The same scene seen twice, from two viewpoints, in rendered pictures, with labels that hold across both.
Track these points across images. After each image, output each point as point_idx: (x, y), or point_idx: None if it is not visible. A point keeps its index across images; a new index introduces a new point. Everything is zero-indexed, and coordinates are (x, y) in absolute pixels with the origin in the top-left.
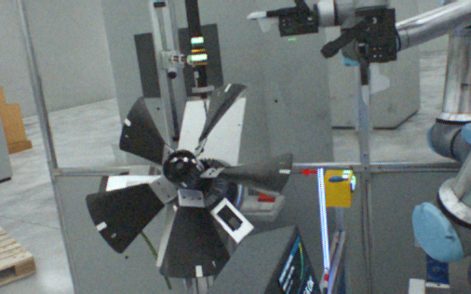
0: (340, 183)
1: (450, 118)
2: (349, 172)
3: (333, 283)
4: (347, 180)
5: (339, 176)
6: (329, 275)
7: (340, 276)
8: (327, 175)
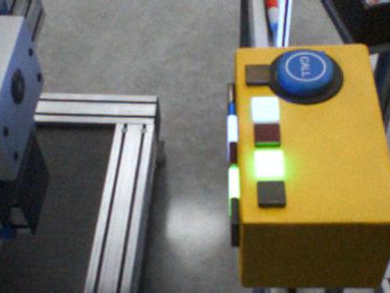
0: (276, 47)
1: None
2: (255, 177)
3: (252, 3)
4: (247, 67)
5: (290, 72)
6: (270, 42)
7: None
8: (369, 135)
